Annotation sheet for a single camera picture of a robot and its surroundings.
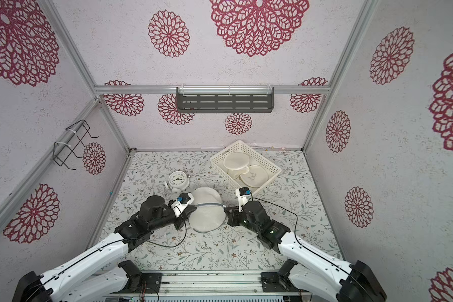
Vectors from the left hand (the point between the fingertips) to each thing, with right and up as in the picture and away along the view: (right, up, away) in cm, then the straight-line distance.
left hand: (193, 207), depth 77 cm
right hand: (+14, -2, +2) cm, 15 cm away
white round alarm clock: (-12, +9, +24) cm, 28 cm away
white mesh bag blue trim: (+7, -3, +1) cm, 8 cm away
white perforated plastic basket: (+31, +22, +36) cm, 52 cm away
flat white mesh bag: (+31, +11, +30) cm, 44 cm away
